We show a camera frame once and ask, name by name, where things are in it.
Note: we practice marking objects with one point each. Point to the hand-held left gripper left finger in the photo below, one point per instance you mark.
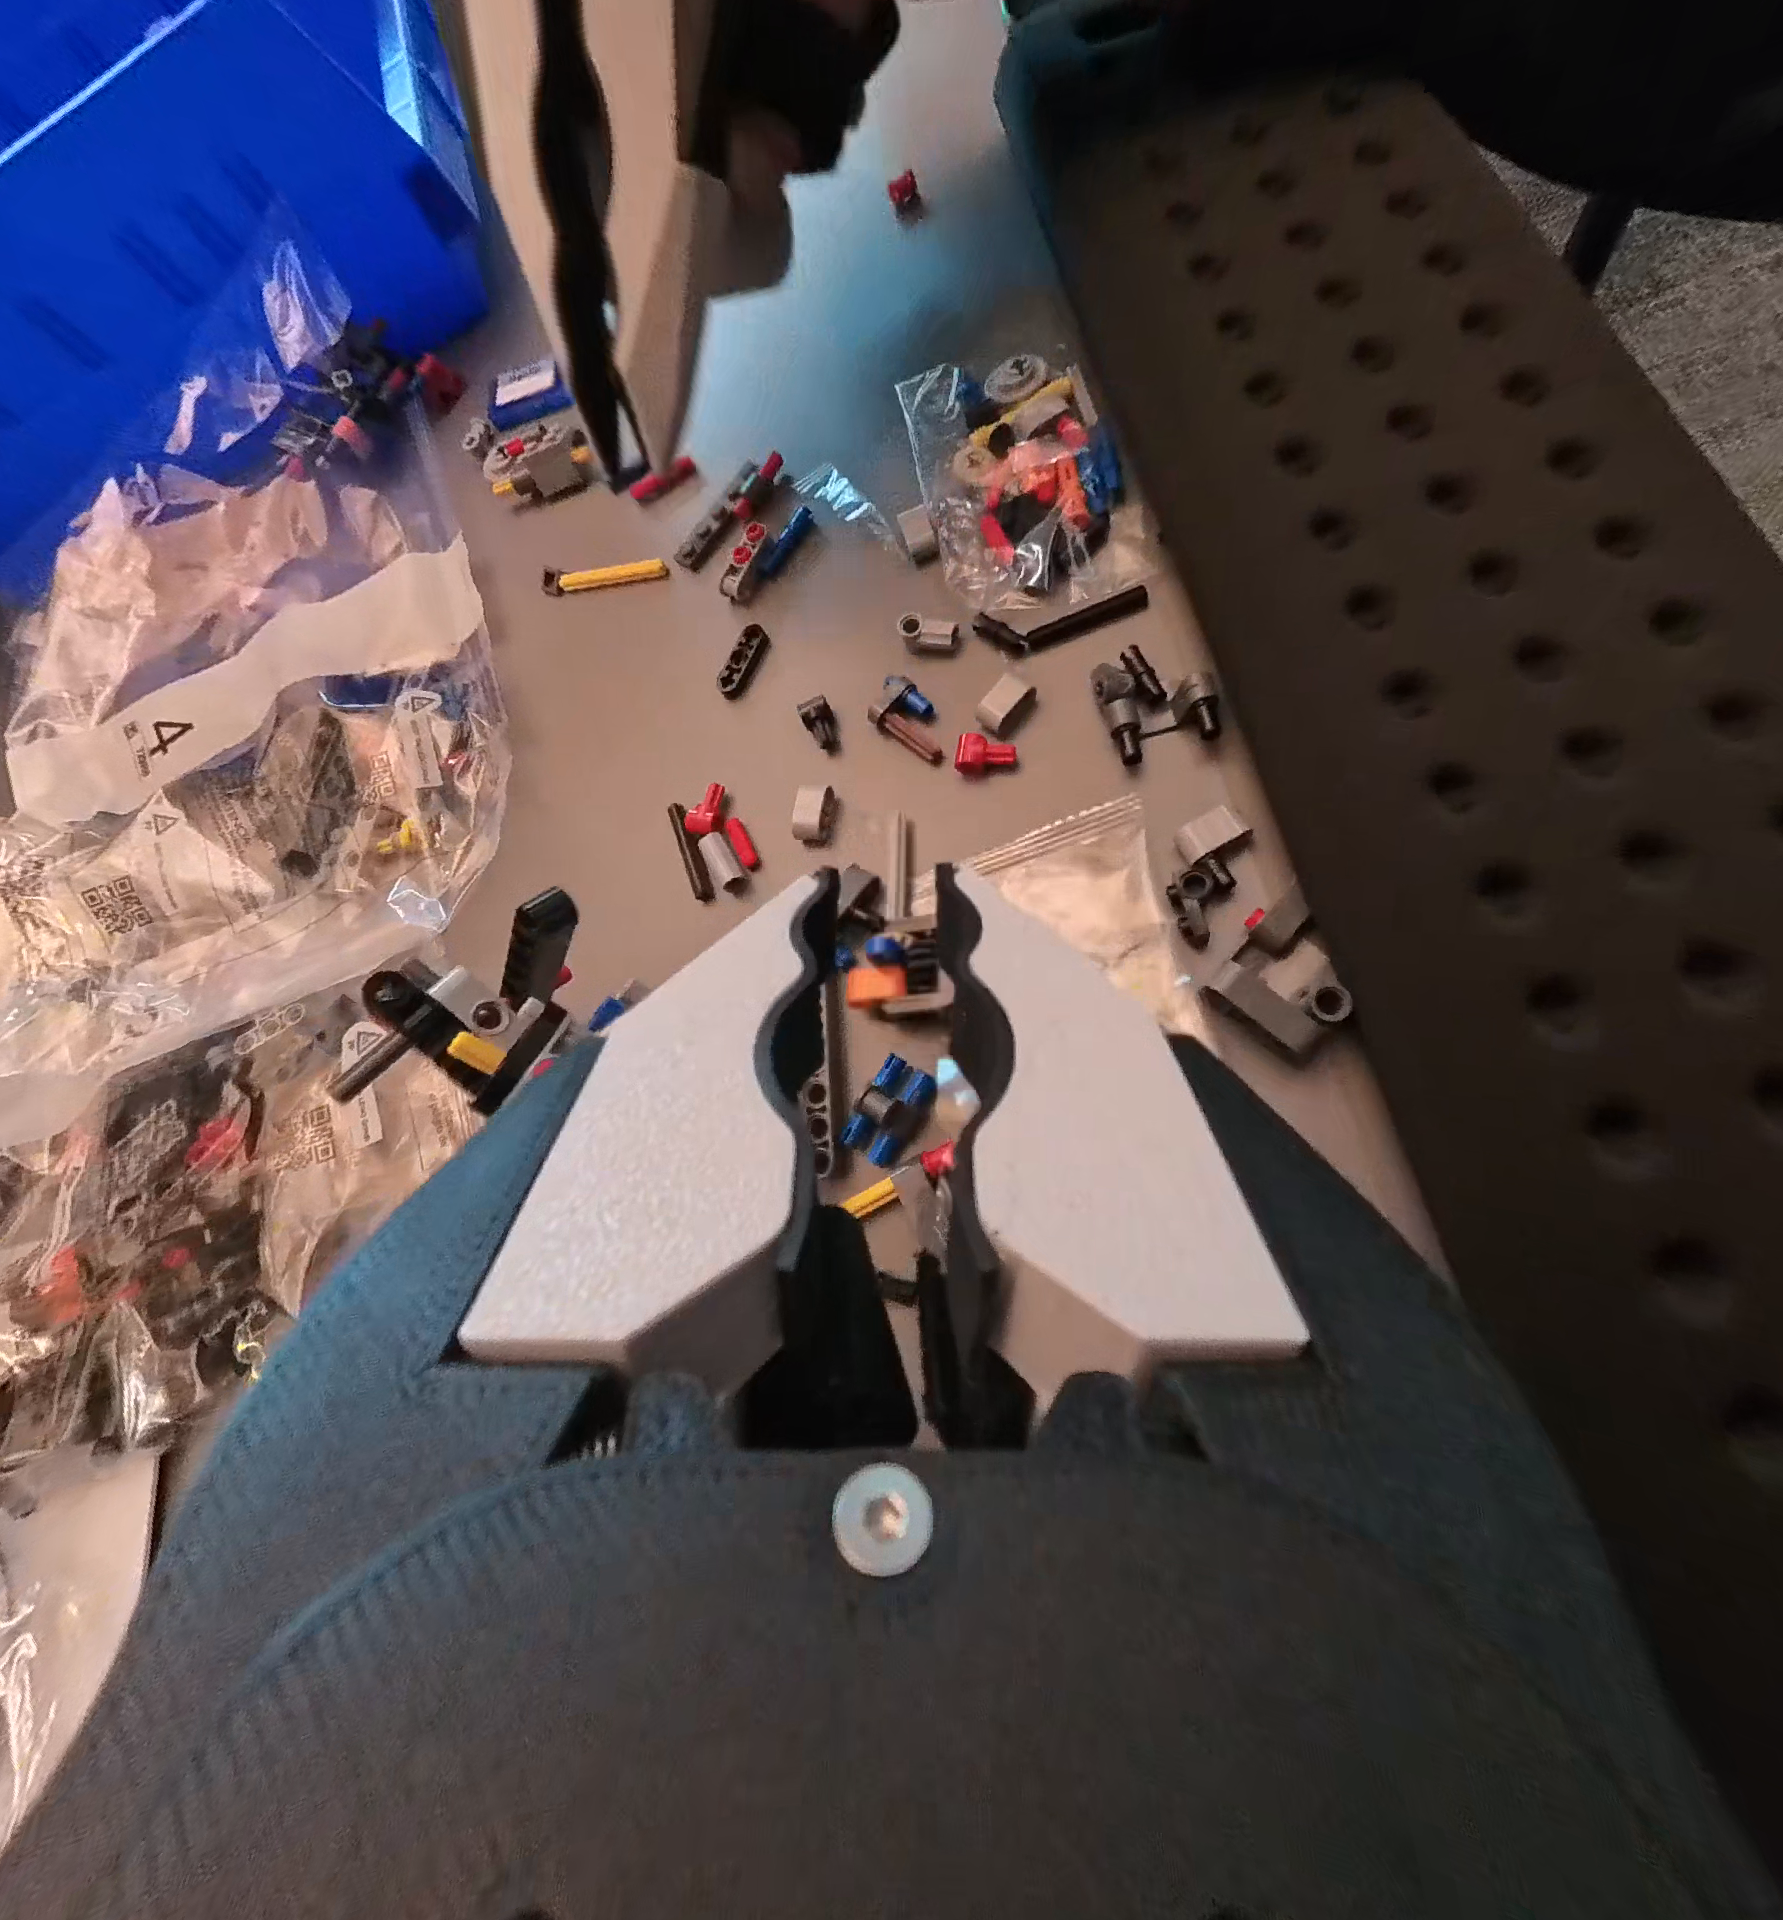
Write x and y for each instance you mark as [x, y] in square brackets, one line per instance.
[636, 1200]

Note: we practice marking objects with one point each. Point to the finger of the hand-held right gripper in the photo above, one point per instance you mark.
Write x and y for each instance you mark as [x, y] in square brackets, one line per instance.
[696, 225]
[508, 120]

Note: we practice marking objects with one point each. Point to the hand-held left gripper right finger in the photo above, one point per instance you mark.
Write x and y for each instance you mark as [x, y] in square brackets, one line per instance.
[1131, 1200]

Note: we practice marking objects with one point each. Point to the dark grey holed lego beam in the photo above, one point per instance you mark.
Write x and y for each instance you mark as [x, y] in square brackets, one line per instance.
[826, 1081]

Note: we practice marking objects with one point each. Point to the black orange lego assembly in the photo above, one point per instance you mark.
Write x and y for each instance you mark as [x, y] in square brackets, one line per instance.
[538, 945]

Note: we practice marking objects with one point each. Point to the small lego subassembly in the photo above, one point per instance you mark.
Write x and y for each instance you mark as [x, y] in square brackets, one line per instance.
[876, 982]

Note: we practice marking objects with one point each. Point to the grey lego axle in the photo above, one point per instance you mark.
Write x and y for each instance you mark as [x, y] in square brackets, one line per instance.
[902, 862]

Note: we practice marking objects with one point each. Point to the person's right forearm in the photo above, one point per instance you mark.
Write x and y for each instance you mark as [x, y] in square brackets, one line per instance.
[1583, 90]

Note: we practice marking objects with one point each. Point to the red lego connector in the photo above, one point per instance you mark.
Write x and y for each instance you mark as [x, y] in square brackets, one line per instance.
[981, 755]
[939, 1163]

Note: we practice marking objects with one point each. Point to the yellow lego axle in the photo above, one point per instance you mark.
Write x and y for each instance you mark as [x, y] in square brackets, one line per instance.
[870, 1197]

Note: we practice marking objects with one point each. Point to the blue lego tile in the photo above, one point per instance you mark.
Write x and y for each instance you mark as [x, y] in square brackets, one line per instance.
[526, 390]

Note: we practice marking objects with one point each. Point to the grey black lego connectors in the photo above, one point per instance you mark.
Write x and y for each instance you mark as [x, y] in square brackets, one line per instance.
[1280, 1005]

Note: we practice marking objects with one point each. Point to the grey lego gear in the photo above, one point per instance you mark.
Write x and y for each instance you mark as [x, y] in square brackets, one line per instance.
[497, 454]

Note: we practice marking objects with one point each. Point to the dark grey lego plate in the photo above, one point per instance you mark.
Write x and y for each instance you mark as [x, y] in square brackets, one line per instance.
[703, 537]

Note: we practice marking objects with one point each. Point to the blue and red lego pins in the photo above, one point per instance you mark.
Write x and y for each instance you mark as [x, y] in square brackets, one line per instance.
[790, 540]

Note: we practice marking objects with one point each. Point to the short dark lego axle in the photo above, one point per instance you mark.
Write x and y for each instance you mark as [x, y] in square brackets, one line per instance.
[688, 854]

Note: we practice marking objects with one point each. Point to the grey lego pin connector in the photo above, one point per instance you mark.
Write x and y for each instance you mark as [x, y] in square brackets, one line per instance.
[928, 631]

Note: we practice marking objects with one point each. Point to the black lego pins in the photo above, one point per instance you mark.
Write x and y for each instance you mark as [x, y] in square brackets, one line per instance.
[1125, 705]

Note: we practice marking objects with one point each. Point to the brown blue lego pin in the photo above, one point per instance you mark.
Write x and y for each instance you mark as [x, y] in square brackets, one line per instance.
[906, 735]

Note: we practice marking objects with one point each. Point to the empty clear zip bag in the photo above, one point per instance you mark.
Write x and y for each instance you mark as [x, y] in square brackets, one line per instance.
[1102, 915]

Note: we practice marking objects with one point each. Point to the small clear packet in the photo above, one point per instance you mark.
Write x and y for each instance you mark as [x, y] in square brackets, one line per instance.
[847, 503]

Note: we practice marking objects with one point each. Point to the yellow axle black tip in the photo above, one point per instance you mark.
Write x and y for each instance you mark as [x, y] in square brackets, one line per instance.
[614, 576]

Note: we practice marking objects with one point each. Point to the red pin white bush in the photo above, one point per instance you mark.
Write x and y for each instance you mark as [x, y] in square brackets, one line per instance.
[733, 849]

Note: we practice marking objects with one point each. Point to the blue plastic bin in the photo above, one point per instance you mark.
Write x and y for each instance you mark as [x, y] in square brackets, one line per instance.
[157, 225]

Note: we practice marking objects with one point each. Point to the small bag red blue parts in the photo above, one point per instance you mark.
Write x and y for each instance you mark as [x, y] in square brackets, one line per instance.
[1026, 481]

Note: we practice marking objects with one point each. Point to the short black holed beam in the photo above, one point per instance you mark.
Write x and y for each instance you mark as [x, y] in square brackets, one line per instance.
[742, 660]

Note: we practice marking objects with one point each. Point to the clear bag black orange parts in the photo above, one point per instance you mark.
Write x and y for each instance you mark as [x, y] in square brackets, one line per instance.
[157, 1275]

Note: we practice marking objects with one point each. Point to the crumpled clear plastic bag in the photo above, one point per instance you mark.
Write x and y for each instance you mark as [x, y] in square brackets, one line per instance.
[230, 569]

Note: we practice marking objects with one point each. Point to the black perforated panel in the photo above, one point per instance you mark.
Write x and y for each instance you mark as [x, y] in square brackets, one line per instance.
[1507, 749]

